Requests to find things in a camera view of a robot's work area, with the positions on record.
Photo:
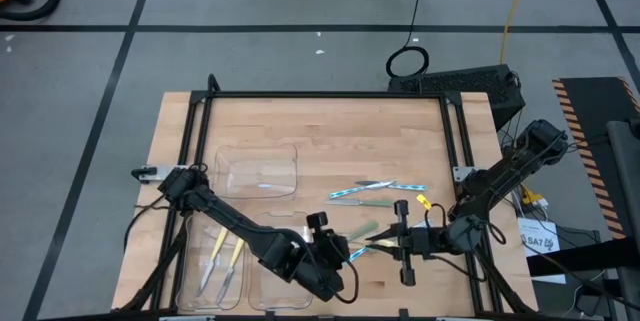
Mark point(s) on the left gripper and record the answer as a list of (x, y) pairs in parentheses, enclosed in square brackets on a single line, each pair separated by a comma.
[(320, 261)]

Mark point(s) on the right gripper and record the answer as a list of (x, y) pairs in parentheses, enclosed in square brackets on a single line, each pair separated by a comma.
[(422, 242)]

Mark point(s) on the clear plastic tray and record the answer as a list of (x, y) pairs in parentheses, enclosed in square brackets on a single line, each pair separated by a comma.
[(275, 291), (250, 161), (192, 246)]

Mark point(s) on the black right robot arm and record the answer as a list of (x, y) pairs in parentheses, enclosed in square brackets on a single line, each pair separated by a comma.
[(500, 176)]

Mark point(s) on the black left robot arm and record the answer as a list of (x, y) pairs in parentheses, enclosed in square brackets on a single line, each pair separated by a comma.
[(235, 223)]

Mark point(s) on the white paper label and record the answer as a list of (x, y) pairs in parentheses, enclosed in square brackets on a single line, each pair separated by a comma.
[(530, 228)]

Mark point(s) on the black floor beam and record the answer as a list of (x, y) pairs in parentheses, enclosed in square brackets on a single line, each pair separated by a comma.
[(590, 256)]

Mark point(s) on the black hazard-striped ramp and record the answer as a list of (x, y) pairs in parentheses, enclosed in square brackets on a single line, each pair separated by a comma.
[(590, 106)]

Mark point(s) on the black table frame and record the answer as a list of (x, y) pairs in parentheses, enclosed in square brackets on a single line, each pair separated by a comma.
[(325, 95)]

